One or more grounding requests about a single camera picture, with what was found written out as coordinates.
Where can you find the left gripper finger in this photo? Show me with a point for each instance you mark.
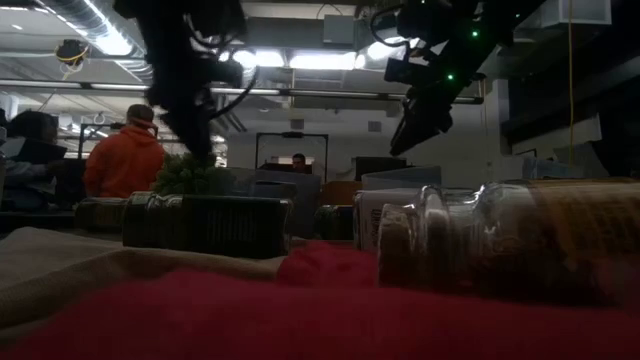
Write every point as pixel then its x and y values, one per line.
pixel 182 137
pixel 204 142

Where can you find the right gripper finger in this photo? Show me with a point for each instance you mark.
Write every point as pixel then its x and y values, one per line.
pixel 439 121
pixel 410 127

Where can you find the green-lid spice jar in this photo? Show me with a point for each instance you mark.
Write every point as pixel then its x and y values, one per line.
pixel 334 225

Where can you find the cork-stoppered glass spice jar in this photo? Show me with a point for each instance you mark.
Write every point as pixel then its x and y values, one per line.
pixel 500 240

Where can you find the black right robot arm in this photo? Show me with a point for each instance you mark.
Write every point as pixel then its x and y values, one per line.
pixel 500 20

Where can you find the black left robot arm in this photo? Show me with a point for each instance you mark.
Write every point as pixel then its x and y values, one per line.
pixel 165 30

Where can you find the green spiky plant ornament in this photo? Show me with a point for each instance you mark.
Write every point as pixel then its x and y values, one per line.
pixel 185 177

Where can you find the dark monitor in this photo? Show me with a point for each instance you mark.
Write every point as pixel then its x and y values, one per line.
pixel 380 167

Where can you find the person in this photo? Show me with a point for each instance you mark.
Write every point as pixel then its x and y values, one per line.
pixel 299 162
pixel 30 150
pixel 125 160

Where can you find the grey transparent plastic bin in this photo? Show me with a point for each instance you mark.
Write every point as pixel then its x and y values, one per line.
pixel 280 177

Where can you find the ceiling light panel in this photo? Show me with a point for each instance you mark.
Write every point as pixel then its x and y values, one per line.
pixel 322 61
pixel 267 58

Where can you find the black-framed background rig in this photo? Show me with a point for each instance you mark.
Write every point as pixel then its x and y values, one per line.
pixel 292 135

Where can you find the yellow plastic bin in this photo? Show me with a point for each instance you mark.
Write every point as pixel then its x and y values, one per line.
pixel 342 192

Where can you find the grey ceiling box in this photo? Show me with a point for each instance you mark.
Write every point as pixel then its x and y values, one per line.
pixel 340 30

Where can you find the pale blue container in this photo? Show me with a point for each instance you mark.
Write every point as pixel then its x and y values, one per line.
pixel 550 170

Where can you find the beige cloth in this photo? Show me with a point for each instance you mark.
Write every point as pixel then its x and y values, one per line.
pixel 75 270

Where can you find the red cloth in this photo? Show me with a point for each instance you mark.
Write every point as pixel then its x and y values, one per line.
pixel 300 325

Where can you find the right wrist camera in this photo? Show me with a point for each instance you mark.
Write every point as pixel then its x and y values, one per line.
pixel 400 70

